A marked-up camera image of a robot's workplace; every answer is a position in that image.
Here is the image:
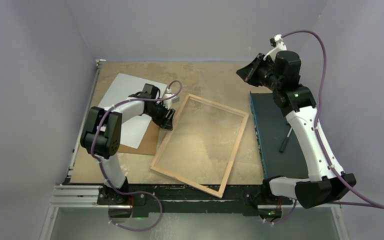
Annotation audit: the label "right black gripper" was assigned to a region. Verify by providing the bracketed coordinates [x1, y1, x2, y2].
[237, 53, 283, 92]

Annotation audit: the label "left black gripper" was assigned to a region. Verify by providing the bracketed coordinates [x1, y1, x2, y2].
[145, 101, 175, 131]

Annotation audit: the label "printed photo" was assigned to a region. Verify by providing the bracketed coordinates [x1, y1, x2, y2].
[97, 73, 167, 149]

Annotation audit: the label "wooden picture frame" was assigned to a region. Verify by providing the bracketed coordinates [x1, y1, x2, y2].
[149, 93, 251, 200]

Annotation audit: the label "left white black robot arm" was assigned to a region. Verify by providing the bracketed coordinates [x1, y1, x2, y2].
[80, 83, 181, 205]

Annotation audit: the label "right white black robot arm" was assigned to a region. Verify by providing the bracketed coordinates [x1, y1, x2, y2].
[236, 50, 357, 209]

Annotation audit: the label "brown backing board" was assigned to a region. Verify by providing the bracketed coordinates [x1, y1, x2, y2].
[117, 121, 160, 156]

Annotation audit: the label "dark blue book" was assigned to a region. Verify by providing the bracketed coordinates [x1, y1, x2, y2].
[249, 93, 308, 179]

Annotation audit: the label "small hammer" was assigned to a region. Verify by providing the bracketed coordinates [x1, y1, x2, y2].
[278, 126, 293, 153]

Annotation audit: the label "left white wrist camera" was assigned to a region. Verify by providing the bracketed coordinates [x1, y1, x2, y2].
[162, 88, 178, 109]

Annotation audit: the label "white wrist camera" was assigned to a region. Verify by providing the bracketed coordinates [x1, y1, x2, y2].
[162, 88, 178, 109]
[263, 34, 287, 61]

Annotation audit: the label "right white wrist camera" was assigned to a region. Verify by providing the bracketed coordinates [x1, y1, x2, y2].
[263, 34, 287, 61]

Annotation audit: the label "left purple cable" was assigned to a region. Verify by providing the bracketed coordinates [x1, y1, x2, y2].
[89, 80, 183, 233]

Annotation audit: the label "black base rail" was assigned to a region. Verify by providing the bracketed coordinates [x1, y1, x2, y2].
[97, 183, 293, 218]

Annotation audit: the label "aluminium frame rails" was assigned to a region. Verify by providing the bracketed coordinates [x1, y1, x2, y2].
[41, 61, 349, 240]

